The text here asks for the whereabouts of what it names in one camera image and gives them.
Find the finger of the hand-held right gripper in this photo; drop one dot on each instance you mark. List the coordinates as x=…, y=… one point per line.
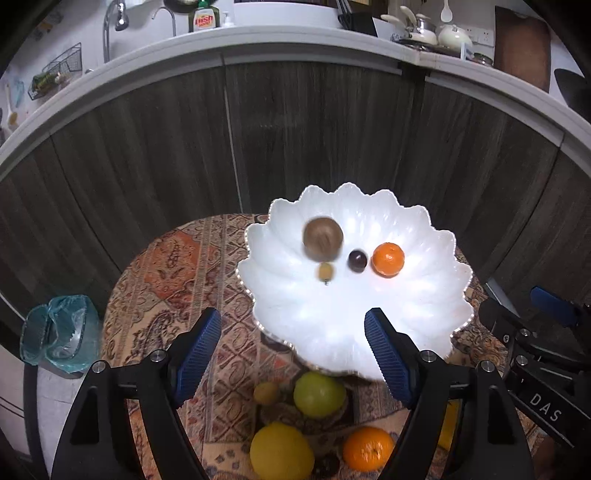
x=554, y=304
x=501, y=323

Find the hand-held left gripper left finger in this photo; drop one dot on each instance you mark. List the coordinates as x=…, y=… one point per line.
x=198, y=355

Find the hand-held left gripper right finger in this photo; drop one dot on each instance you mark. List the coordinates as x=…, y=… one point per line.
x=385, y=355

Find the white scalloped bowl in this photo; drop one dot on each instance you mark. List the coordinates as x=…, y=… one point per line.
x=346, y=314

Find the green apple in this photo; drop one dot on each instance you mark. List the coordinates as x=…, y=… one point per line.
x=319, y=395

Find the small tan round fruit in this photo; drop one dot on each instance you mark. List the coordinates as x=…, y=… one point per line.
x=325, y=272
x=266, y=393

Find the orange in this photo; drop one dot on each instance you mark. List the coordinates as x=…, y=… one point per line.
x=368, y=448

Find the yellow mango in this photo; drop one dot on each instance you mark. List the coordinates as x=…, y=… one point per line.
x=448, y=427

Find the small orange mandarin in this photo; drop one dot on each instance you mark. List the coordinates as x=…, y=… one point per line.
x=388, y=259

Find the yellow lemon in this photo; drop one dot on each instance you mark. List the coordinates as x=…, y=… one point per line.
x=281, y=454

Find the brown kiwi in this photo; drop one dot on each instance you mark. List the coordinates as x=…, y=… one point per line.
x=322, y=237

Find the patterned paisley tablecloth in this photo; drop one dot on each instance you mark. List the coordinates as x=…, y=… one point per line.
x=221, y=277

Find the teal glass containers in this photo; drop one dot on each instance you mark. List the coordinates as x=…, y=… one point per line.
x=60, y=332

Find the dark wood base cabinet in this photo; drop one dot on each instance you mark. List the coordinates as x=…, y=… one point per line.
x=184, y=138

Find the black wok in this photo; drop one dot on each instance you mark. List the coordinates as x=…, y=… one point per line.
x=572, y=87

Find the brown cutting board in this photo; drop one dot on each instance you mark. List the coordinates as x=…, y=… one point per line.
x=521, y=48

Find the white teapot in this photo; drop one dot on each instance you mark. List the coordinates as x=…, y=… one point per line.
x=455, y=36

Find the kitchen brush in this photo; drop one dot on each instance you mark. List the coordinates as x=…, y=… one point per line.
x=13, y=117

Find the white kettle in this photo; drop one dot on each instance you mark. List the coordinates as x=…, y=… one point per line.
x=422, y=30

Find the white spoon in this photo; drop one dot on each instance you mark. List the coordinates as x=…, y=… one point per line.
x=445, y=11

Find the white kitchen countertop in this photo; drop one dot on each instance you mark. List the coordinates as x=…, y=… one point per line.
x=277, y=41

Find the black knife block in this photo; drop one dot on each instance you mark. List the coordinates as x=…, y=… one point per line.
x=358, y=21

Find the green dish soap bottle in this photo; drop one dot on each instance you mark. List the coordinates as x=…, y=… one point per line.
x=203, y=18

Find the white soap dispenser bottle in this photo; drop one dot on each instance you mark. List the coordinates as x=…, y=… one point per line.
x=227, y=18

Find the small curved chrome faucet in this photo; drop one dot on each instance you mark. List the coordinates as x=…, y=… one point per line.
x=168, y=18

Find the chrome kitchen faucet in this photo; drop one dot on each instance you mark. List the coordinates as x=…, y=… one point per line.
x=115, y=23

